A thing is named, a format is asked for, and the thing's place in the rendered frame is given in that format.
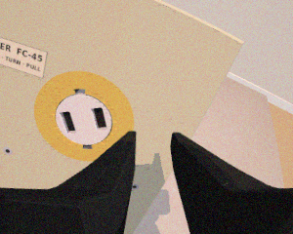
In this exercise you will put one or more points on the beige rectangular panel with square hole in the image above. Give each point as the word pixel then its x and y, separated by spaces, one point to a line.
pixel 156 68

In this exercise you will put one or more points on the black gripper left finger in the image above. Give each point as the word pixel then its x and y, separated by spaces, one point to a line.
pixel 94 201

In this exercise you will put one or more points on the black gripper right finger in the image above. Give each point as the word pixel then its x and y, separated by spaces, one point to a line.
pixel 220 199

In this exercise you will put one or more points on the white cylinder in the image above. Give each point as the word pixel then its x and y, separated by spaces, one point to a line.
pixel 82 119

